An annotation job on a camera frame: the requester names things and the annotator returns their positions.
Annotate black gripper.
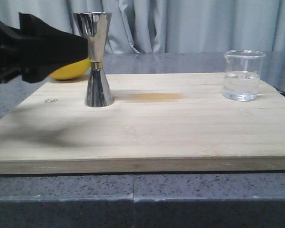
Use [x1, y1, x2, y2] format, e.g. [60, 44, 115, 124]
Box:
[0, 13, 88, 84]

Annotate steel double jigger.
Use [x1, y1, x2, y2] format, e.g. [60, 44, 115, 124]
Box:
[73, 12, 114, 107]

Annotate clear glass beaker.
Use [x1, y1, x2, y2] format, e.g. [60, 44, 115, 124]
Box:
[222, 50, 266, 102]

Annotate yellow lemon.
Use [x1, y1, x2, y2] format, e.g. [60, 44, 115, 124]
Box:
[49, 58, 91, 80]

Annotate grey curtain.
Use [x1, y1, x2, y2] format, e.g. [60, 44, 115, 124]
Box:
[0, 0, 285, 54]

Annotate wooden cutting board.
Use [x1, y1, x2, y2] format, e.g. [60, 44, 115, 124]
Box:
[0, 73, 285, 174]

